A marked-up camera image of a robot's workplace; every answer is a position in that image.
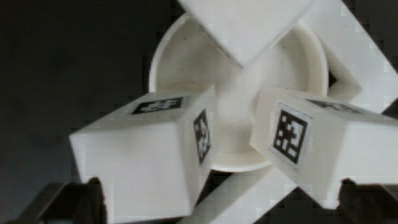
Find white right fence rail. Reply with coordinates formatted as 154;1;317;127
303;0;398;113

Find white front fence rail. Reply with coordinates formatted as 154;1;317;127
178;166;297;224

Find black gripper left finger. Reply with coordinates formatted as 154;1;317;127
6;177;107;224

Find white stool leg with tag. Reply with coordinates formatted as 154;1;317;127
249;88;398;209

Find white round stool seat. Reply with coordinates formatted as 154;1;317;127
150;16;329;172

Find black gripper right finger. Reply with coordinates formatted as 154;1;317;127
338;179;398;224

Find white fence rail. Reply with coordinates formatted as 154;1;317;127
178;166;297;224
303;0;398;113

